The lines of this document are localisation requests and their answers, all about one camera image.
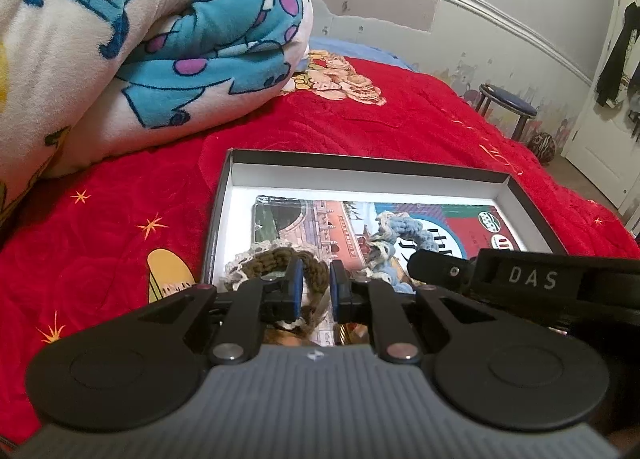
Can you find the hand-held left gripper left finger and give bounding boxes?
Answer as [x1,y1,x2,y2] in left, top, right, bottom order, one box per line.
[137,258,306,365]

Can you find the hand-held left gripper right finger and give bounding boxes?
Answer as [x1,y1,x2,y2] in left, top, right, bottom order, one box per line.
[329,259,501,365]

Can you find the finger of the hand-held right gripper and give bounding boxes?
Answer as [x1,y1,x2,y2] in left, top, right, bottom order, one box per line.
[407,248,481,296]

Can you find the brown lace-trimmed scrunchie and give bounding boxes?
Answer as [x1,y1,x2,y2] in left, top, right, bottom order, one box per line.
[224,245,333,332]

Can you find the light blue lace-trimmed scrunchie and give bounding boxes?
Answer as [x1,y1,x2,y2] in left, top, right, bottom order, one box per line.
[362,210,453,295]

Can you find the black shallow box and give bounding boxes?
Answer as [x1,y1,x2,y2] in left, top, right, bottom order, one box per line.
[202,149,569,347]

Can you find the printed picture card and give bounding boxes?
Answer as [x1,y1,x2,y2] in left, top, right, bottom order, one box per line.
[247,194,525,290]

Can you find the patterned brown ball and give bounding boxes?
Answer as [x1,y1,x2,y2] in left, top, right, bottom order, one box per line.
[527,131,557,164]

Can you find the white door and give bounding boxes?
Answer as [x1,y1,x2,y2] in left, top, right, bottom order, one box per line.
[560,0,640,220]

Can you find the round dark stool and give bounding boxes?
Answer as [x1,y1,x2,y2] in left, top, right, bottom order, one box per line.
[472,83,538,142]

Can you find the red bear printed bedspread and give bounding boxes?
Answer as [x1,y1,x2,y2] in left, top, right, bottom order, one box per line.
[0,51,640,445]

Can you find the black hanging clothing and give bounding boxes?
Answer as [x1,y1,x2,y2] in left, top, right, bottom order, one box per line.
[592,1,640,107]

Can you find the blue bed sheet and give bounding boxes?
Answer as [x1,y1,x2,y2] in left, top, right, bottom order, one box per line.
[307,36,418,72]

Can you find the cartoon monster printed blanket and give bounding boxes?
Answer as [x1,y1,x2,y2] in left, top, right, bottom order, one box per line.
[0,0,315,230]

